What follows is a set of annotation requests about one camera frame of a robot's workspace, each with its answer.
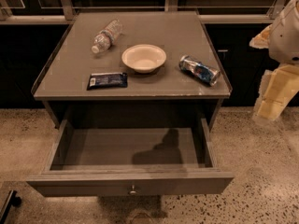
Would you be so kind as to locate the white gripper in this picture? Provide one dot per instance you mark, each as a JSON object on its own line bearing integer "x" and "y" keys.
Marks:
{"x": 285, "y": 36}

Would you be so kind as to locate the dark blue rxbar wrapper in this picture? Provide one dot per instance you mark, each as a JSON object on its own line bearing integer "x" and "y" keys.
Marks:
{"x": 107, "y": 80}

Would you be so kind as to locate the open grey top drawer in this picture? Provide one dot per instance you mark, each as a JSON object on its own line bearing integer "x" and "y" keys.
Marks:
{"x": 159, "y": 158}

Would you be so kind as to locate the small metal drawer knob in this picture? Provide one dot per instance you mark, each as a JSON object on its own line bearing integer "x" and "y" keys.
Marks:
{"x": 132, "y": 191}

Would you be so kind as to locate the blue silver soda can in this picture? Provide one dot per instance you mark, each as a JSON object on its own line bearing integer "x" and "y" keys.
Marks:
{"x": 206, "y": 74}

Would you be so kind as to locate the white paper bowl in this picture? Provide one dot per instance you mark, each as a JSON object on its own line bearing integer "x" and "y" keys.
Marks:
{"x": 144, "y": 58}

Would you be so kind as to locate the grey wooden cabinet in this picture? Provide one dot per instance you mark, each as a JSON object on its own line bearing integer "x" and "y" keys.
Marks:
{"x": 65, "y": 78}

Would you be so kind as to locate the clear plastic water bottle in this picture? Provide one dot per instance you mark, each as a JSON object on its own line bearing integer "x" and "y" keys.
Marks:
{"x": 107, "y": 37}

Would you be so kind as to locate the black object on floor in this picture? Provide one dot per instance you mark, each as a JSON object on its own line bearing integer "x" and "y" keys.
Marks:
{"x": 12, "y": 199}

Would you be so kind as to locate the metal railing frame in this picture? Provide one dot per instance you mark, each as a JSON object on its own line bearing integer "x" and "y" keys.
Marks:
{"x": 209, "y": 11}

